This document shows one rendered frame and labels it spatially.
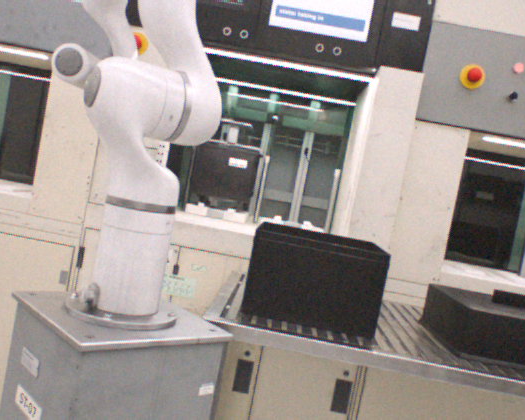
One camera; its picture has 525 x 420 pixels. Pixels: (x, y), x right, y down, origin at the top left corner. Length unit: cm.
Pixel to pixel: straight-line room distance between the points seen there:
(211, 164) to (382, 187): 65
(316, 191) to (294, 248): 144
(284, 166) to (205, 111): 160
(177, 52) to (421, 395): 122
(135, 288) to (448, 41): 116
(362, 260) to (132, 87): 55
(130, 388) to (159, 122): 42
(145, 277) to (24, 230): 92
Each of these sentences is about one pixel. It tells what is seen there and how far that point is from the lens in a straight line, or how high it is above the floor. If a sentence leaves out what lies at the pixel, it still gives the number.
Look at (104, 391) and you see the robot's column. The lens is 91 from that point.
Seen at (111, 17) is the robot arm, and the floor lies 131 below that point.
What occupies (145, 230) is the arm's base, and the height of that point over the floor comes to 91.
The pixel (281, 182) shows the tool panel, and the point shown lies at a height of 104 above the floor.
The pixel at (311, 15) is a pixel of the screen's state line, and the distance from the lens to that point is 173.
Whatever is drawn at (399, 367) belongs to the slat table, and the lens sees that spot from 111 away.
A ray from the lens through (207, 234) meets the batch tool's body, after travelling 168.
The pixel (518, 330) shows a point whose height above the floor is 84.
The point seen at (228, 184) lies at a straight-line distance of 199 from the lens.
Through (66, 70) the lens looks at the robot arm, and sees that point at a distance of 134.
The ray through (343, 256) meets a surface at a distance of 115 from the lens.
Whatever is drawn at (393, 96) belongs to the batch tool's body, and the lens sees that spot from 166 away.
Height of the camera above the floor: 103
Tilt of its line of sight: 3 degrees down
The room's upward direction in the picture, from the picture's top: 11 degrees clockwise
